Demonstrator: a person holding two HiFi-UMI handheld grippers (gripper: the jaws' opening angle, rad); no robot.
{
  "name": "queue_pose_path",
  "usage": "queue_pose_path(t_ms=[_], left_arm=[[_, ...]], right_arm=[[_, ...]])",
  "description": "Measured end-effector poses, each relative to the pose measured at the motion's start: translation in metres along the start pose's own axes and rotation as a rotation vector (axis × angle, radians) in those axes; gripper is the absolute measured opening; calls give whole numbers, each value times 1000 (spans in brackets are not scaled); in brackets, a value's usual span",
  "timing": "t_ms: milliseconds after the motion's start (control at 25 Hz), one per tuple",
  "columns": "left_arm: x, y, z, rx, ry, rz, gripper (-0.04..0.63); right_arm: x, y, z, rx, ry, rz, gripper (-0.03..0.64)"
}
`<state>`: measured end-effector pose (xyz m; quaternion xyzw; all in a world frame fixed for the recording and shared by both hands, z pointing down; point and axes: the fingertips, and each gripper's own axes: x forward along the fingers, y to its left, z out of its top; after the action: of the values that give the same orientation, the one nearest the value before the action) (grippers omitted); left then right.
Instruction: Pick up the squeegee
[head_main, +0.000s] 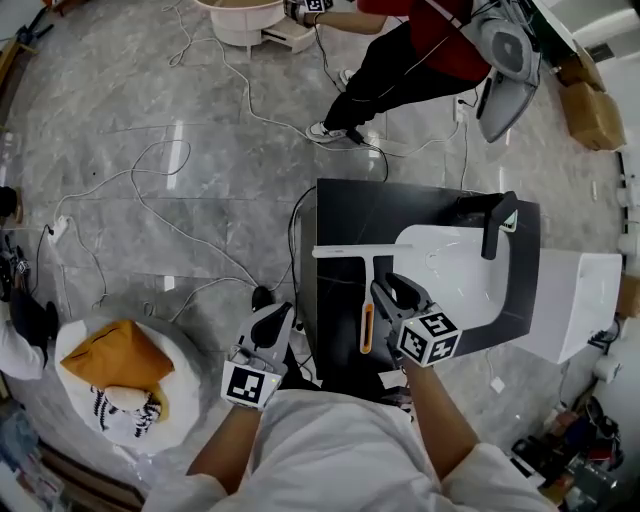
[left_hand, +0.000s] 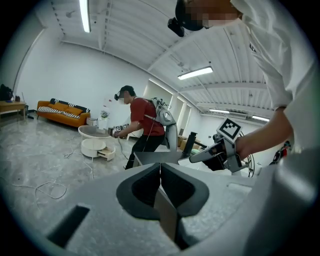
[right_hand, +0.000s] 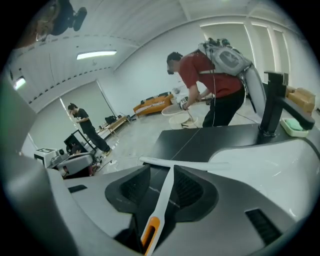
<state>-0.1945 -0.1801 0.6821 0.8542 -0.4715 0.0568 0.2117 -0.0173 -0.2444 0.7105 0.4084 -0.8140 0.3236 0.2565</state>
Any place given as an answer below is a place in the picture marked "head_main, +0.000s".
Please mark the white square floor plate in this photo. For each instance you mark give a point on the white square floor plate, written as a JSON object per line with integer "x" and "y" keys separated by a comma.
{"x": 497, "y": 385}

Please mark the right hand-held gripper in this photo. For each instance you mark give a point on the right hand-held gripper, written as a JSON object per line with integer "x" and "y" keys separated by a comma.
{"x": 425, "y": 335}

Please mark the small cardboard box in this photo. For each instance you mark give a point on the small cardboard box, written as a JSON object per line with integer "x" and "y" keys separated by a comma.
{"x": 582, "y": 67}

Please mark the person's right forearm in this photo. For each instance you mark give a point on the person's right forearm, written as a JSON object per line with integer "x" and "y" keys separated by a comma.
{"x": 437, "y": 420}

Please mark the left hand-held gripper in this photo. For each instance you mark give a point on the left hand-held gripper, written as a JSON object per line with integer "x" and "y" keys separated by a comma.
{"x": 260, "y": 367}

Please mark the black faucet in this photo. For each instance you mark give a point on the black faucet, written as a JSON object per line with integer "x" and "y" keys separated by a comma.
{"x": 495, "y": 220}

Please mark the person's white shirt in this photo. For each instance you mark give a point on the person's white shirt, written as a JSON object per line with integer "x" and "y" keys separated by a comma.
{"x": 325, "y": 460}

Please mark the white bean bag cushion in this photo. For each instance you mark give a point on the white bean bag cushion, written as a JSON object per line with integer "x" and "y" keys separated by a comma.
{"x": 180, "y": 400}

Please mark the pile of dark equipment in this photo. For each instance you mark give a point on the pile of dark equipment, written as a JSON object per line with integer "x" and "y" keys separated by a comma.
{"x": 575, "y": 460}

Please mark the white sink basin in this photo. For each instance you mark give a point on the white sink basin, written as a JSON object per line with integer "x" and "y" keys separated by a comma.
{"x": 450, "y": 280}

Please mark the white rectangular cabinet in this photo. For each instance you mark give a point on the white rectangular cabinet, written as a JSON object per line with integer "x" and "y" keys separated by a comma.
{"x": 575, "y": 300}

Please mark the black vanity cabinet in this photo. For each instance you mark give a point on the black vanity cabinet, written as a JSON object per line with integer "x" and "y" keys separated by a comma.
{"x": 345, "y": 220}

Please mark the orange pillow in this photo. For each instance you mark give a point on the orange pillow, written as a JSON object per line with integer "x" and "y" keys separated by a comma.
{"x": 115, "y": 355}

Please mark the black oval floor device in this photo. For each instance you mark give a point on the black oval floor device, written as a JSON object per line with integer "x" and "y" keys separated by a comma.
{"x": 262, "y": 297}

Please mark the striped plush toy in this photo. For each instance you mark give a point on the striped plush toy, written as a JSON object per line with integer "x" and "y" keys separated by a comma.
{"x": 127, "y": 402}

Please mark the large cardboard box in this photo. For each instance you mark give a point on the large cardboard box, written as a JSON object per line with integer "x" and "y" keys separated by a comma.
{"x": 592, "y": 117}

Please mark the white wall socket strip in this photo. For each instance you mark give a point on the white wall socket strip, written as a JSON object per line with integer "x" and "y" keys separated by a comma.
{"x": 459, "y": 110}

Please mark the person's left forearm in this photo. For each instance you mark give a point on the person's left forearm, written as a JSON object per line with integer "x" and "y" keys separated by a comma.
{"x": 227, "y": 450}

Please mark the white power strip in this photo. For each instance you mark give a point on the white power strip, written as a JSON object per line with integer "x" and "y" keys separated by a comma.
{"x": 58, "y": 227}

